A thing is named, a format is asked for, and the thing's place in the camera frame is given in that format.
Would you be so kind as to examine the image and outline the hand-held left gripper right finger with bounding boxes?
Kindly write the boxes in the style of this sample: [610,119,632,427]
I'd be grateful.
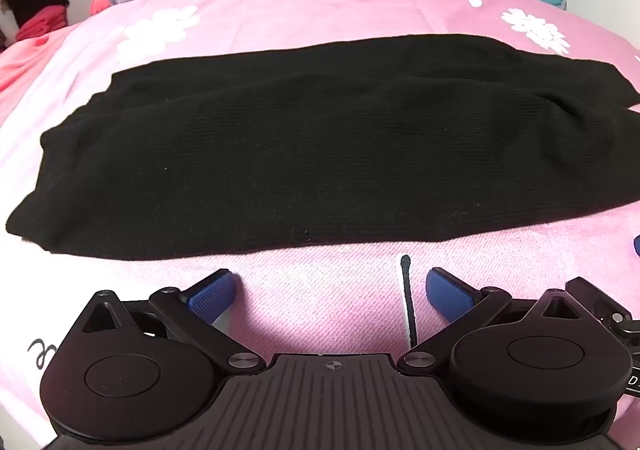
[399,267,582,374]

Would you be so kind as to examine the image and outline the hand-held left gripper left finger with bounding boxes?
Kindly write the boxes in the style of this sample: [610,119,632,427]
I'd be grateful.
[80,269,262,372]

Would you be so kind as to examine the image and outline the black pants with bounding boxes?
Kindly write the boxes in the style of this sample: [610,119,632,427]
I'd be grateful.
[5,33,640,261]

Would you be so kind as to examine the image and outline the black white thin stick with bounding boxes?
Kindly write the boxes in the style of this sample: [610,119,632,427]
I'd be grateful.
[399,255,422,347]

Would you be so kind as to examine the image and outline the pink floral bedsheet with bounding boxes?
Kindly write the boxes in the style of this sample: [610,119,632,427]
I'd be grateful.
[0,0,640,450]

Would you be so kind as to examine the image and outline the red folded clothes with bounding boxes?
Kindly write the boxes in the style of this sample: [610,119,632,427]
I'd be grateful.
[15,4,69,43]

